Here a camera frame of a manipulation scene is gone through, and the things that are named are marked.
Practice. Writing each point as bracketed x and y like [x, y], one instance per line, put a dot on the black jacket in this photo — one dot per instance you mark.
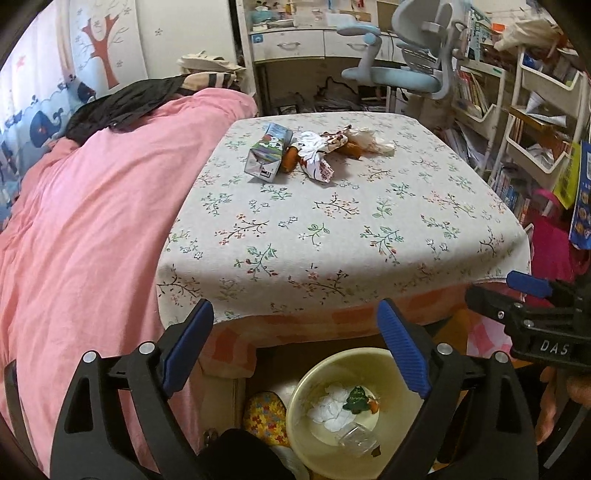
[124, 104]

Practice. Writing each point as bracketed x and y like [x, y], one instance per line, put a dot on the milk carton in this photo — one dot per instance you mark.
[268, 154]

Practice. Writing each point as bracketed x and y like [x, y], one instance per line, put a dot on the beige canvas bag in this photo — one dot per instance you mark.
[207, 62]

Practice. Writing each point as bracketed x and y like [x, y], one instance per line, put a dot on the blue grey desk chair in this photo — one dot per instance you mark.
[392, 76]

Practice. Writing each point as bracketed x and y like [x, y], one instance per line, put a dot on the cream round plastic bin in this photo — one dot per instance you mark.
[323, 371]

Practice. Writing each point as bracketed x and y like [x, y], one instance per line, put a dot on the stack of newspapers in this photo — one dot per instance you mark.
[337, 99]

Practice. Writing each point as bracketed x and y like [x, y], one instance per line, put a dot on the clear plastic bag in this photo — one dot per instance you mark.
[374, 141]

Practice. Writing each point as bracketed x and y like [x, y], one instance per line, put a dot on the white book cart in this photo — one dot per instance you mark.
[480, 115]
[540, 166]

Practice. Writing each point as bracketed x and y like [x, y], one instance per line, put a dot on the silver checked bag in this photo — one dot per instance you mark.
[288, 110]

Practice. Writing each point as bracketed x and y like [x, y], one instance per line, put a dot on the blue printed bag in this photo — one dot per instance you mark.
[582, 203]

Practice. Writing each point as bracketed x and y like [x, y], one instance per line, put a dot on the white red-printed paper wrapper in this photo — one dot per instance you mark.
[318, 154]

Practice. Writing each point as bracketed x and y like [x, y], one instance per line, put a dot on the cream cloth bag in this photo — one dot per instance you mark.
[526, 34]

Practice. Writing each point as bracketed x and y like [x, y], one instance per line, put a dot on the pink blanket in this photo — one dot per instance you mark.
[92, 258]

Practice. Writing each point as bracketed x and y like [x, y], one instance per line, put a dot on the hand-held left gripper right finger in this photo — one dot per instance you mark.
[401, 350]

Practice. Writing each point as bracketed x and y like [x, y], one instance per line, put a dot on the peach checked cloth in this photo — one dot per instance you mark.
[295, 332]

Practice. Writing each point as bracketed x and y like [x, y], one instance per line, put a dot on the dark cloth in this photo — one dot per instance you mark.
[240, 454]

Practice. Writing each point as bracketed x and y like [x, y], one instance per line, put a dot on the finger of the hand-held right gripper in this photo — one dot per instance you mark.
[489, 302]
[528, 284]

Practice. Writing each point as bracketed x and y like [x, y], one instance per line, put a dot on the person's right hand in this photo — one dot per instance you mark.
[549, 406]

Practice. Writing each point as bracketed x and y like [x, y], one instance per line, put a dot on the row of colourful workbooks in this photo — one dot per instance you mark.
[510, 194]

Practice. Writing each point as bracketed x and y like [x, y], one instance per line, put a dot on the green tree-shaped wrapper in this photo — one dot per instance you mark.
[358, 399]

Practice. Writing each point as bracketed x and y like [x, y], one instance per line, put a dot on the yellow floral cushion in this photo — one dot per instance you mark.
[263, 415]

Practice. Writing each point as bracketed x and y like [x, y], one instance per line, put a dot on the floral tablecloth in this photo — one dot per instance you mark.
[346, 221]

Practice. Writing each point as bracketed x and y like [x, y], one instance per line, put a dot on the orange snack wrapper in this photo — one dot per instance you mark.
[352, 148]
[289, 159]

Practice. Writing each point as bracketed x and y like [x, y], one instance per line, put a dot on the yellow printed bag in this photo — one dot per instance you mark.
[567, 175]

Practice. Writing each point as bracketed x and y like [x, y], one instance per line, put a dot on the row of upright books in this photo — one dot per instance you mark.
[471, 92]

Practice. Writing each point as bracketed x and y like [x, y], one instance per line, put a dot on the whale print curtain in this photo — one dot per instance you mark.
[32, 134]

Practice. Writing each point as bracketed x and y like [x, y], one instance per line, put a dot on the white tissue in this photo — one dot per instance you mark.
[330, 408]

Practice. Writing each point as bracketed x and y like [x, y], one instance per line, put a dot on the pink bag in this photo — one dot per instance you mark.
[551, 249]

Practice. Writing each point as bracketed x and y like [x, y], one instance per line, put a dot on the striped pillow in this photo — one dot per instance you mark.
[207, 79]

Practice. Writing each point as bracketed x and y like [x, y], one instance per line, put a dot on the white wardrobe with tree decal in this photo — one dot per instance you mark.
[115, 41]

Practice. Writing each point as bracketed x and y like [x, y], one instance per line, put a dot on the white desk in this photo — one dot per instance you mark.
[300, 46]

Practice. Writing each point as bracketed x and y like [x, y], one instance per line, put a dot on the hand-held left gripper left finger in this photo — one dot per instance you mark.
[184, 346]

